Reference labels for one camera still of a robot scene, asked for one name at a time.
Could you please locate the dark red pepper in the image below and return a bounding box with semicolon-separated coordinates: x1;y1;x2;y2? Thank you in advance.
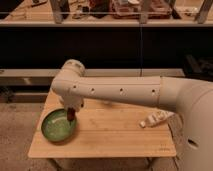
67;108;75;121

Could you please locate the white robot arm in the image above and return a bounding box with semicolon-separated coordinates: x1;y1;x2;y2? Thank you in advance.
51;59;213;171

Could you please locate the wooden table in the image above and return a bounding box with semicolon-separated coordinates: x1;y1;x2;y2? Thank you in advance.
28;88;176;158

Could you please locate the dark shelving unit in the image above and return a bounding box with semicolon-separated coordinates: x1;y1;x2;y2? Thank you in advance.
0;0;213;70

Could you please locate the white plastic bottle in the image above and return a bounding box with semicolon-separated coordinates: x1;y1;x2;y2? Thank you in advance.
140;110;173;128

